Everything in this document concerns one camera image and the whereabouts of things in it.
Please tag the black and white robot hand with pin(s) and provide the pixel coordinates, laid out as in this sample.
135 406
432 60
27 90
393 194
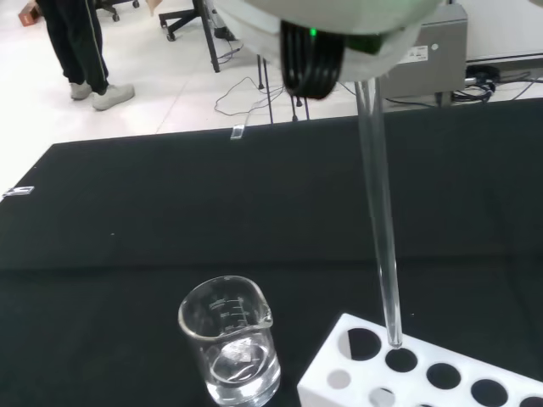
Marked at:
331 17

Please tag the white test tube rack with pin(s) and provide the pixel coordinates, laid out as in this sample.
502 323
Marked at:
322 369

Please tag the small clear glass beaker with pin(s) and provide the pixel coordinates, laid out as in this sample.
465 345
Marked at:
229 375

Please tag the black tripod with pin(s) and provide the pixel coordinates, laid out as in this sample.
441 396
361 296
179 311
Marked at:
292 110

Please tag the grey metal cabinet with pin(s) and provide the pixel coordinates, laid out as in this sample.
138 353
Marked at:
443 63

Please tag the clear cloth clip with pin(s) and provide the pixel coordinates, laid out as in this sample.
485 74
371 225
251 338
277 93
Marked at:
18 191
238 132

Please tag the black office chair base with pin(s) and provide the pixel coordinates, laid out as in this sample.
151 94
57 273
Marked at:
115 12

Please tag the black bench cloth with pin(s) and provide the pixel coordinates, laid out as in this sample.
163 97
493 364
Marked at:
169 203

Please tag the person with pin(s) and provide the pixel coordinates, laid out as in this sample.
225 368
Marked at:
76 42

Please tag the brown cardboard box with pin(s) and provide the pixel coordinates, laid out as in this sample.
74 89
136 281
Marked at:
29 12

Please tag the black rolling stand frame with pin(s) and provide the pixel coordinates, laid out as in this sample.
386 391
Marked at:
214 51

